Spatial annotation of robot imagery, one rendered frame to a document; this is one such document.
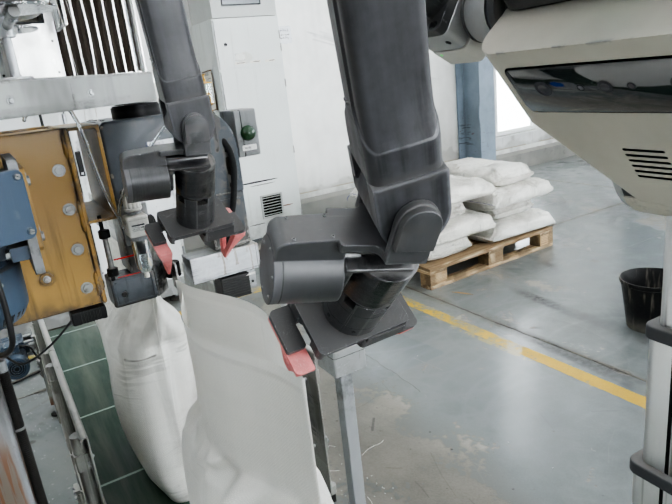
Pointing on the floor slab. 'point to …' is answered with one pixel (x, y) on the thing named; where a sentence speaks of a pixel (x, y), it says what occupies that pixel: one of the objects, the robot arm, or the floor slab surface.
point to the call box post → (350, 439)
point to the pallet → (434, 269)
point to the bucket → (641, 295)
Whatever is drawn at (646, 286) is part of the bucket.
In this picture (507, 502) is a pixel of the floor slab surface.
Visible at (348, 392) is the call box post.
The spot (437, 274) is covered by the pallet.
